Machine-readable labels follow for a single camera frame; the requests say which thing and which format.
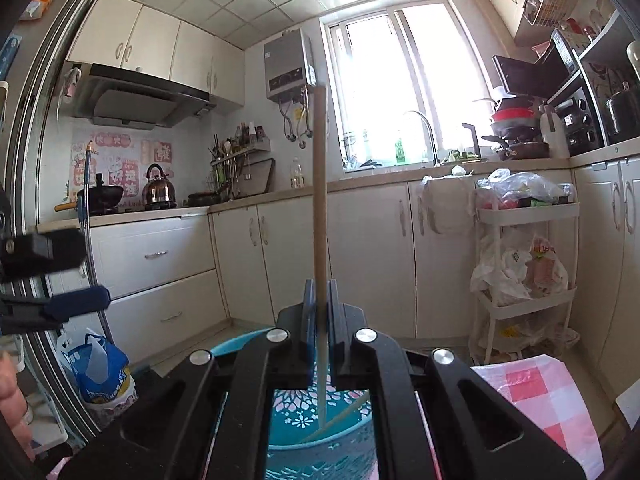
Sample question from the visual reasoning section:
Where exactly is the teal perforated utensil bucket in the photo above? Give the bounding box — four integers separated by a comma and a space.
211, 327, 381, 480

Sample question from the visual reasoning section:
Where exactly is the chrome kitchen faucet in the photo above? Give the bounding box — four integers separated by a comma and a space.
412, 110, 440, 167

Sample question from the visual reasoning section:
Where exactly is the person's left hand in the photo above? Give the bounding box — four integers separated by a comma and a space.
0, 352, 35, 462

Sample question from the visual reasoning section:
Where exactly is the blue white plastic bag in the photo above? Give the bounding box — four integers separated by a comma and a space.
56, 330, 138, 429

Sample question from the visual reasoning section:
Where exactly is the steel whistling kettle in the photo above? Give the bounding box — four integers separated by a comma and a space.
142, 162, 177, 210

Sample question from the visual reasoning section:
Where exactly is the black range hood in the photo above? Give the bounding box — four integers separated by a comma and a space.
70, 64, 213, 130

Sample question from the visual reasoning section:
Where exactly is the clear plastic oil bottle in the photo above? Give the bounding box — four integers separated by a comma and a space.
290, 157, 306, 188

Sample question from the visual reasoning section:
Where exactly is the dark cutting board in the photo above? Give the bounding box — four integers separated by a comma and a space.
238, 158, 276, 198

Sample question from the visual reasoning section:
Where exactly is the white bag on cabinet door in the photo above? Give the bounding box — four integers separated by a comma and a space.
420, 174, 475, 236

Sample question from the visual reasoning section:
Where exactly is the red white checkered tablecloth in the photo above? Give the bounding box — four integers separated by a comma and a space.
414, 352, 608, 480

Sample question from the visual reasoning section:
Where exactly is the white rolling storage cart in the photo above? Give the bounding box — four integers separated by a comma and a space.
470, 199, 583, 366

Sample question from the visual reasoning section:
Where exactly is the green dish soap bottle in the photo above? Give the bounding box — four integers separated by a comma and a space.
395, 140, 406, 165

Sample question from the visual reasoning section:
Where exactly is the stack of pans red lid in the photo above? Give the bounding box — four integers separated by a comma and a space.
482, 96, 550, 160

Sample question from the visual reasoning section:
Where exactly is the white plastic jug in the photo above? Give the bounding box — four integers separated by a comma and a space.
539, 104, 570, 158

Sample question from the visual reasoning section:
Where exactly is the steel pot on shelf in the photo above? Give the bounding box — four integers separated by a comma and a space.
606, 81, 640, 144

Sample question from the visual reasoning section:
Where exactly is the blue mop handle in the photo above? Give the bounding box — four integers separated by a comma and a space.
75, 140, 115, 340

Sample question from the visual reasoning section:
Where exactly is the black wok with wooden handle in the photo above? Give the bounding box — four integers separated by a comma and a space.
53, 174, 124, 216

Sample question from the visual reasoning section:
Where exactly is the wall utensil rack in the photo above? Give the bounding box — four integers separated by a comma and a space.
207, 136, 271, 203

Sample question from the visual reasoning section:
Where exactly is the grey wall water heater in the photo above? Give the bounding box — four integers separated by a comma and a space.
264, 29, 317, 103

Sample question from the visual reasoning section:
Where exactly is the wire hanging basket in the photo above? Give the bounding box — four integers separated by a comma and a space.
522, 0, 576, 28

